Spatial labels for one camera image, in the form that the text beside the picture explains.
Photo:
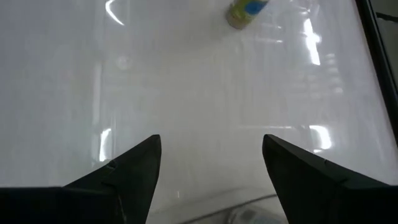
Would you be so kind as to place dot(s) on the clear-lid blue-green label jar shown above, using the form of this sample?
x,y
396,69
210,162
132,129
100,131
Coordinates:
x,y
242,15

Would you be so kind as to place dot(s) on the clear plastic bin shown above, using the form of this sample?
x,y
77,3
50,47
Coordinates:
x,y
202,217

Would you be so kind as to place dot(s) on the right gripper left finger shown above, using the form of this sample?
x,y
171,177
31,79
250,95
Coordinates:
x,y
93,202

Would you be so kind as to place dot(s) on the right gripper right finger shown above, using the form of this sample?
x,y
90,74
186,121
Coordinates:
x,y
326,196

